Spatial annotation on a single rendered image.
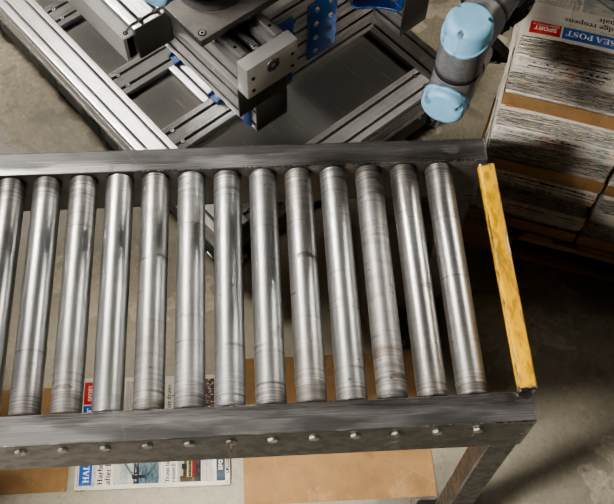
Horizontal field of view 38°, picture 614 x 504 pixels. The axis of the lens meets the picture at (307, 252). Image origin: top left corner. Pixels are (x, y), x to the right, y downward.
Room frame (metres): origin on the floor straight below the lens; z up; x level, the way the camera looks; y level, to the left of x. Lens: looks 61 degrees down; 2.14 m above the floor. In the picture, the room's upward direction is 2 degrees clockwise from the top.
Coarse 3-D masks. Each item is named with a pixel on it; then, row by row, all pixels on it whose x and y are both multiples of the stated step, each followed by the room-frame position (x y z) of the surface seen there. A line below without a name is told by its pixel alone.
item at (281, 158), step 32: (0, 160) 0.92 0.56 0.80; (32, 160) 0.92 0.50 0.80; (64, 160) 0.93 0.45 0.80; (96, 160) 0.93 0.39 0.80; (128, 160) 0.93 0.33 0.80; (160, 160) 0.94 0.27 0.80; (192, 160) 0.94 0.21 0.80; (224, 160) 0.94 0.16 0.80; (256, 160) 0.94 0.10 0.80; (288, 160) 0.95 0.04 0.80; (320, 160) 0.95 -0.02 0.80; (352, 160) 0.95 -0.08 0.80; (384, 160) 0.96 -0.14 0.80; (416, 160) 0.96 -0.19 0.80; (448, 160) 0.96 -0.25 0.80; (480, 160) 0.97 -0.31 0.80; (32, 192) 0.89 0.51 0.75; (64, 192) 0.90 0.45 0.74; (320, 192) 0.94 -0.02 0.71; (352, 192) 0.94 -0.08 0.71; (384, 192) 0.95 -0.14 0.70
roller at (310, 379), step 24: (288, 192) 0.88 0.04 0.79; (312, 192) 0.89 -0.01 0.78; (288, 216) 0.83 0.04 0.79; (312, 216) 0.84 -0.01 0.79; (288, 240) 0.79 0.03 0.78; (312, 240) 0.78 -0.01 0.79; (312, 264) 0.73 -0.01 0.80; (312, 288) 0.69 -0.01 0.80; (312, 312) 0.64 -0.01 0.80; (312, 336) 0.60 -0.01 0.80; (312, 360) 0.56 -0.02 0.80; (312, 384) 0.52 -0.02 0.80
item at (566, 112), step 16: (512, 96) 1.25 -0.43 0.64; (544, 112) 1.23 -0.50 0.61; (560, 112) 1.23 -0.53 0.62; (576, 112) 1.22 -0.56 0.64; (592, 112) 1.21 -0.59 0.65; (608, 128) 1.20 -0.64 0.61; (496, 160) 1.25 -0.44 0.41; (544, 176) 1.22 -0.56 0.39; (560, 176) 1.21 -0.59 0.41; (576, 176) 1.20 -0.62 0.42; (608, 192) 1.18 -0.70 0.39; (512, 224) 1.23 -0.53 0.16; (528, 224) 1.22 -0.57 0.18; (576, 240) 1.18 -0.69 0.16; (592, 240) 1.17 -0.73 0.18
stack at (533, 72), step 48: (576, 0) 1.35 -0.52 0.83; (528, 48) 1.25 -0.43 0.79; (576, 48) 1.23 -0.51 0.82; (528, 96) 1.25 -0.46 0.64; (576, 96) 1.22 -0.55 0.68; (528, 144) 1.23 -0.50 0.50; (576, 144) 1.21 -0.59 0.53; (480, 192) 1.26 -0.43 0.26; (528, 192) 1.23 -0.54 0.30; (576, 192) 1.20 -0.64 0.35; (480, 240) 1.24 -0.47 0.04; (528, 240) 1.21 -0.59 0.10
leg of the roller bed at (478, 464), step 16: (480, 448) 0.48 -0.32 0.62; (496, 448) 0.47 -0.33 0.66; (512, 448) 0.47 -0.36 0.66; (464, 464) 0.49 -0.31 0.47; (480, 464) 0.46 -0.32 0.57; (496, 464) 0.47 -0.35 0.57; (448, 480) 0.51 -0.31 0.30; (464, 480) 0.47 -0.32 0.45; (480, 480) 0.47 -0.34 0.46; (448, 496) 0.48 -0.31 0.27; (464, 496) 0.47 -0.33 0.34
